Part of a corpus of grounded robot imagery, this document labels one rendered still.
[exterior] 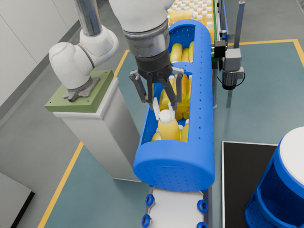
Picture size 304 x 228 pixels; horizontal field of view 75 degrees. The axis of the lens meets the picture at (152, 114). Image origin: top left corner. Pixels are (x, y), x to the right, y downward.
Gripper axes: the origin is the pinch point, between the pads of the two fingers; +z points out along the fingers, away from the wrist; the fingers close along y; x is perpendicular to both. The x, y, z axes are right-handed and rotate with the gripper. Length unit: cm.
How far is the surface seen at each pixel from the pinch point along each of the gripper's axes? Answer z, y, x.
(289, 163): 29.5, 40.2, 0.6
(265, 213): 73, 41, -5
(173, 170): 18.2, 1.5, -10.5
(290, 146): 30, 42, 7
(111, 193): 134, -71, 13
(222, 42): 33, 22, 87
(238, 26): 40, 36, 119
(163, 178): 25.8, -2.6, -10.5
